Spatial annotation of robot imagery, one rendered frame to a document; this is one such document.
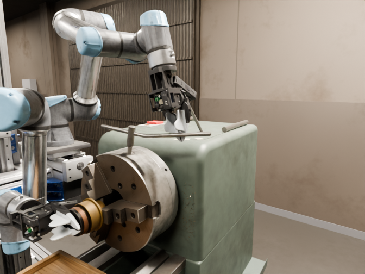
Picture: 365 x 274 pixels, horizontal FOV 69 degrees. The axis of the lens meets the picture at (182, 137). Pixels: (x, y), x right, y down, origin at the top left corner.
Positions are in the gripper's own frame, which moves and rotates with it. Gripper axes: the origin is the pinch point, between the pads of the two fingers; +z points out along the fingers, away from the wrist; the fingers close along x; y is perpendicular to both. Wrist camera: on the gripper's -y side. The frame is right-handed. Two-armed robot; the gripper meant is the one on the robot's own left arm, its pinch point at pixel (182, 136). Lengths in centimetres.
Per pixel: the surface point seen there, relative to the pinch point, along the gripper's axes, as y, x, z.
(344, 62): -229, 40, -28
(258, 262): -61, -10, 75
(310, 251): -176, -9, 131
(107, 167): 11.0, -21.9, 4.5
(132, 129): 7.1, -11.8, -5.3
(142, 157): 4.8, -12.6, 3.7
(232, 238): -33, -8, 48
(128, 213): 15.0, -12.5, 17.3
